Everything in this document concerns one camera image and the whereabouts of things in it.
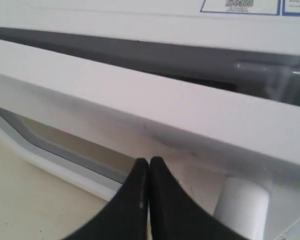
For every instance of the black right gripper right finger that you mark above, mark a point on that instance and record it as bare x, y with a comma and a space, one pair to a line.
174, 215

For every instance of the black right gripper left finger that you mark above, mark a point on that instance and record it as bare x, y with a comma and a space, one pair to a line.
125, 216

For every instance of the white microwave door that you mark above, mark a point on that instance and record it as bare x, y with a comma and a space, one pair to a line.
236, 156

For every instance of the white Midea microwave oven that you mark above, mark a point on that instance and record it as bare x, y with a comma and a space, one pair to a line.
251, 54

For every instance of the white label sticker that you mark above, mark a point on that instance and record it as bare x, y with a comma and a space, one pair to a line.
262, 7

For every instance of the blue label sticker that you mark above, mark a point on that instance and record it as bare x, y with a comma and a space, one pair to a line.
291, 8

